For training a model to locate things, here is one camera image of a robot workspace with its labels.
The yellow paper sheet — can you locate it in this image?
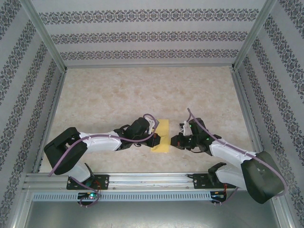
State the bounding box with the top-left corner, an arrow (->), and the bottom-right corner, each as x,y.
150,119 -> 171,154

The long aluminium mounting rail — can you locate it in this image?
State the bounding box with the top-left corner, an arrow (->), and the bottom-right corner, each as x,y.
22,172 -> 242,191

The grey metal panel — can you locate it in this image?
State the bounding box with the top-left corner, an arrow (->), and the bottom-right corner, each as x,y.
25,200 -> 293,228

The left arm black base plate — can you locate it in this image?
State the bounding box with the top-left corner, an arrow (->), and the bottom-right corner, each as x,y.
66,174 -> 110,190

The slotted grey cable duct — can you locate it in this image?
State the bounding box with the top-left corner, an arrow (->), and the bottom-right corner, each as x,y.
32,191 -> 212,203

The aluminium frame beam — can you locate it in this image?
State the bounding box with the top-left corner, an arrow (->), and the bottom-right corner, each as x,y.
6,187 -> 34,228
270,192 -> 301,228

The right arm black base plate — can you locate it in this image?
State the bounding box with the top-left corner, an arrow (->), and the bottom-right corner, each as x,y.
193,173 -> 236,190

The aluminium table end rail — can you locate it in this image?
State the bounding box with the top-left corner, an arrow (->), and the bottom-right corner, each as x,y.
64,63 -> 235,70

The aluminium table side rail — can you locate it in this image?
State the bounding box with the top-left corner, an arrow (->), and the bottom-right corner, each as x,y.
230,70 -> 264,155
33,70 -> 67,173

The aluminium frame post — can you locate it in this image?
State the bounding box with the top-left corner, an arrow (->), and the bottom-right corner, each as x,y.
230,0 -> 279,71
18,0 -> 67,72

